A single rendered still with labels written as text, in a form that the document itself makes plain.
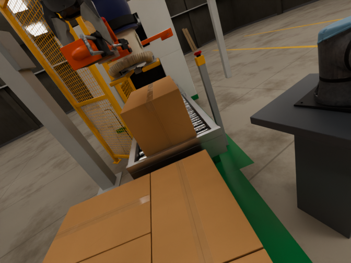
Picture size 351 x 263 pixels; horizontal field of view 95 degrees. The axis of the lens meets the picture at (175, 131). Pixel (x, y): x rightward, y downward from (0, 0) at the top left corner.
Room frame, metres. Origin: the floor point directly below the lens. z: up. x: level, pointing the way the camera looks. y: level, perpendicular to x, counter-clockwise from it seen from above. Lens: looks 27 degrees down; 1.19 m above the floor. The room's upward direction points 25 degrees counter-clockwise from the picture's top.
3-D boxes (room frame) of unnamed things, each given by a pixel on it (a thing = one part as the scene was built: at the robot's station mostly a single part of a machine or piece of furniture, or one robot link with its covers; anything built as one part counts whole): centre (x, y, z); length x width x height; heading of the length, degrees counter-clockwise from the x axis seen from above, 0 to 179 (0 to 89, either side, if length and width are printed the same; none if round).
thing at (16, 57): (1.72, 0.94, 1.62); 0.20 x 0.05 x 0.30; 177
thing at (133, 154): (2.12, 0.34, 0.50); 2.31 x 0.05 x 0.19; 177
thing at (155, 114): (1.29, 0.05, 0.75); 0.60 x 0.40 x 0.40; 176
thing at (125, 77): (1.08, 0.15, 1.14); 0.34 x 0.10 x 0.05; 175
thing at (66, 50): (0.47, 0.11, 1.25); 0.08 x 0.07 x 0.05; 175
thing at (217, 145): (0.93, 0.06, 0.47); 0.70 x 0.03 x 0.15; 87
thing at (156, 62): (1.06, -0.04, 1.14); 0.34 x 0.10 x 0.05; 175
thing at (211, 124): (2.09, -0.32, 0.50); 2.31 x 0.05 x 0.19; 177
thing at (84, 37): (0.52, 0.06, 1.25); 0.31 x 0.03 x 0.05; 175
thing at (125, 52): (0.82, 0.08, 1.25); 0.10 x 0.08 x 0.06; 85
